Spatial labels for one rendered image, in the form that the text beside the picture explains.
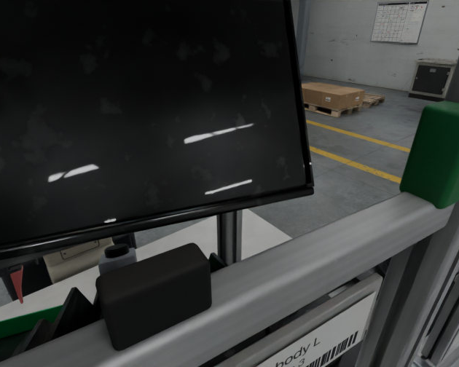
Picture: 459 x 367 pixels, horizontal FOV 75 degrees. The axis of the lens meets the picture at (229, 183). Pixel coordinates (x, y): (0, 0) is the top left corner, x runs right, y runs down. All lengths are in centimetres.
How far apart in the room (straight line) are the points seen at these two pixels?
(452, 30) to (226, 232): 865
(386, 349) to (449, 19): 876
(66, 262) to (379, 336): 109
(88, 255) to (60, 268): 9
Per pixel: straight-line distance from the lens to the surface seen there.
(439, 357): 74
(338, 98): 592
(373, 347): 20
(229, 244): 30
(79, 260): 118
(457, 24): 882
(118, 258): 40
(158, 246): 106
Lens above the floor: 152
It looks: 28 degrees down
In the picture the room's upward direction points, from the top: straight up
